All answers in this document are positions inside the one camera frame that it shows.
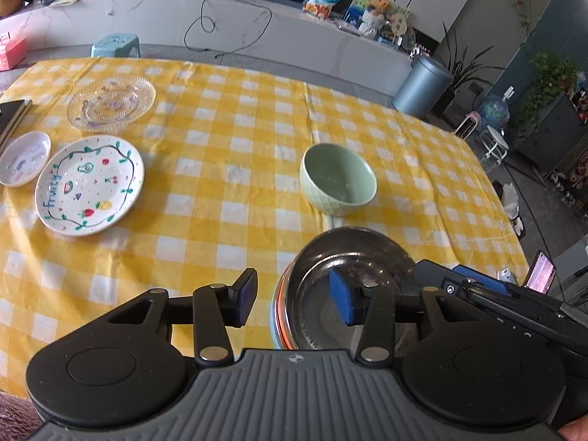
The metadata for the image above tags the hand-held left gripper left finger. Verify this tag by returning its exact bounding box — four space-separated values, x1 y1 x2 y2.
94 268 259 368

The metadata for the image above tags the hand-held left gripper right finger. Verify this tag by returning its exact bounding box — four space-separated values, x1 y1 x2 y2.
329 268 465 365

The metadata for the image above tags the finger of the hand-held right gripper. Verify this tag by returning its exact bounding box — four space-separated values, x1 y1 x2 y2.
412 259 469 301
451 264 524 297

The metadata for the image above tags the stainless steel bowl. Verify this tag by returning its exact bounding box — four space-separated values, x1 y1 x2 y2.
271 226 426 350

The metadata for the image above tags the green ceramic bowl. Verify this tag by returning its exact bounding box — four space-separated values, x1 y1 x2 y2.
300 143 378 218

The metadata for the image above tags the white fruit-print plate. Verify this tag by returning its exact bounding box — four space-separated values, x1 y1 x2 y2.
35 137 146 238

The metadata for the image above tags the clear glass plate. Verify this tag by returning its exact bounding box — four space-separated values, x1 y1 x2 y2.
67 75 157 132

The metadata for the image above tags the small white dish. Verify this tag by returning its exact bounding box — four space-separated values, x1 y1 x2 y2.
0 131 52 188

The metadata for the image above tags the person's right hand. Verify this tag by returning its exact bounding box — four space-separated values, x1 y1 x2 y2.
561 416 588 441

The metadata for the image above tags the smartphone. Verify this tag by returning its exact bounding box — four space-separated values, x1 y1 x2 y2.
524 250 557 294

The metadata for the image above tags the yellow checked tablecloth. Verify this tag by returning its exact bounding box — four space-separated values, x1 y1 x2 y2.
0 57 529 400

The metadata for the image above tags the white plastic bag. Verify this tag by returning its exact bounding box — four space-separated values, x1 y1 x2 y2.
501 183 524 240

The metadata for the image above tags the white round stool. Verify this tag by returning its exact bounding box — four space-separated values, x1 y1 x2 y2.
480 128 510 171

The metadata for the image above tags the pink stool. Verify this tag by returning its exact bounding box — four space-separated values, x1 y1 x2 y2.
455 112 481 141

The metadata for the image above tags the blue water bottle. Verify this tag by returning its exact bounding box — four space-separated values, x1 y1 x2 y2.
478 94 510 132

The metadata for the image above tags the grey trash bin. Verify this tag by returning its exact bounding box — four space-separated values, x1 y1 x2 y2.
392 54 455 119

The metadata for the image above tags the long-leaf potted plant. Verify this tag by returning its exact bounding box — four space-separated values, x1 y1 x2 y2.
432 23 506 120

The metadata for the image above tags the bushy green plant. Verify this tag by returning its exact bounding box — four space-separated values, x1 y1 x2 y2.
519 50 580 129

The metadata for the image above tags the purple fuzzy cloth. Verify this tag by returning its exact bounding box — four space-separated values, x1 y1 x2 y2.
0 390 42 441

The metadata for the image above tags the white marble tv console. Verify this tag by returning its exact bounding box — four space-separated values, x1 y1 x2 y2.
0 0 442 83

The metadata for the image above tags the teddy bear toy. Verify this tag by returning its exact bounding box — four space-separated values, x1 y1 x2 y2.
361 0 393 37

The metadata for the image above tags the blue plastic stool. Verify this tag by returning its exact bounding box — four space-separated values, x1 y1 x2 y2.
90 33 141 59

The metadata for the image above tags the black notebook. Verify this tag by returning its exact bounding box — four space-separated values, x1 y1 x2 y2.
0 99 34 148

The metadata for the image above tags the red box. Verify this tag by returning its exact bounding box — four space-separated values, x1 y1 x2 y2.
0 32 27 72

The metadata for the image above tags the black cable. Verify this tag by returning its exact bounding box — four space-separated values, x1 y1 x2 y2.
184 0 272 53

